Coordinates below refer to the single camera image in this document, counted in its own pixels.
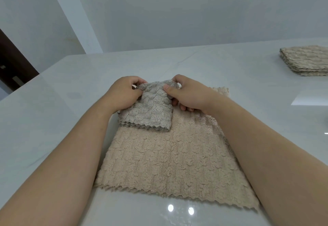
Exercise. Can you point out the white marble table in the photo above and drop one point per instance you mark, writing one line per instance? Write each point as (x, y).
(64, 92)

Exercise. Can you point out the grey waffle towel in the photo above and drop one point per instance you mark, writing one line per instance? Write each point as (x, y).
(153, 110)

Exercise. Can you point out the beige waffle towel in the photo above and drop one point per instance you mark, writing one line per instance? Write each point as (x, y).
(307, 59)

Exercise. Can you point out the person's left forearm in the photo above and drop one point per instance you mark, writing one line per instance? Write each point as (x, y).
(56, 172)

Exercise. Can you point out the stack of cloths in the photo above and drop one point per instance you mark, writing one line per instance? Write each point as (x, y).
(174, 161)

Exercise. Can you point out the person's right forearm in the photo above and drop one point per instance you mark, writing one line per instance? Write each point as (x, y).
(276, 167)

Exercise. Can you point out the dark brown door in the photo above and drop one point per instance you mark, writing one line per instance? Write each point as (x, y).
(12, 64)

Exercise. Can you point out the person's right hand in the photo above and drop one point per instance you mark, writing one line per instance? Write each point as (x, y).
(192, 95)

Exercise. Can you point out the person's left hand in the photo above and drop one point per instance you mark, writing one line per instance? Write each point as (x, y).
(123, 95)

